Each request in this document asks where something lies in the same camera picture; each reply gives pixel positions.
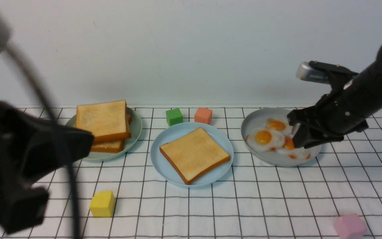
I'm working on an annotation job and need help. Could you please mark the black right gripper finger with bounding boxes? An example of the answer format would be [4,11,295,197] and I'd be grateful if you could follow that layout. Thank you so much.
[292,123,344,149]
[287,106,317,126]

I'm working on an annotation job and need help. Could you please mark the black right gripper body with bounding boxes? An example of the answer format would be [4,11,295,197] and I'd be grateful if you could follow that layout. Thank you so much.
[309,61,382,138]

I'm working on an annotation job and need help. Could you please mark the fried egg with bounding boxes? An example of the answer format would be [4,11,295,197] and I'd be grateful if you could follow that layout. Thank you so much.
[276,137,311,159]
[265,117,293,136]
[245,127,285,152]

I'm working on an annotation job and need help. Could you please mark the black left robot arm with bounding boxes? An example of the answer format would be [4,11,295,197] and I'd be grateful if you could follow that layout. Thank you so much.
[0,14,94,239]

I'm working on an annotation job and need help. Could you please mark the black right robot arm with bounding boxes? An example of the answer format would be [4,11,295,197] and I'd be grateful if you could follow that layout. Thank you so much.
[287,45,382,148]

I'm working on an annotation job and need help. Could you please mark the grey plate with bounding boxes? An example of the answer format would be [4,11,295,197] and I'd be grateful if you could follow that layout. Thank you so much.
[241,108,321,167]

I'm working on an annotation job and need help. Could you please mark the salmon orange cube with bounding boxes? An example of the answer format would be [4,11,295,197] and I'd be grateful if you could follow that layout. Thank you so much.
[194,107,213,124]

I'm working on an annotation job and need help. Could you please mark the pink cube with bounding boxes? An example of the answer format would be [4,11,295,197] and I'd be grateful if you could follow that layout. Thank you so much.
[334,213,367,239]

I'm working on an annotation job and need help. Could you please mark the green cube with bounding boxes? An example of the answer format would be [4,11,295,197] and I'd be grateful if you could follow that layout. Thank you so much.
[165,108,183,127]

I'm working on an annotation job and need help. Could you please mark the light blue plate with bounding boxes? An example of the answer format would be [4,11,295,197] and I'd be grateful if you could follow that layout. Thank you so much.
[150,122,234,189]

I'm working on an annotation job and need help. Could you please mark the pale green plate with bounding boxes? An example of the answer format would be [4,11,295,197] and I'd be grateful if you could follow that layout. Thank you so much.
[66,107,143,161]

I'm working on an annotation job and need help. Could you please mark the yellow cube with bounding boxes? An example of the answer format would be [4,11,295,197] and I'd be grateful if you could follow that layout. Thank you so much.
[90,191,116,217]

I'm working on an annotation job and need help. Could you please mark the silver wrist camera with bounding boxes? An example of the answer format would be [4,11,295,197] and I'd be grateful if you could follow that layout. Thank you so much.
[296,61,330,85]

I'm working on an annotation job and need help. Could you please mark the black cable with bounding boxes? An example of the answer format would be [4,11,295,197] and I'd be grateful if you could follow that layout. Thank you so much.
[4,43,80,239]

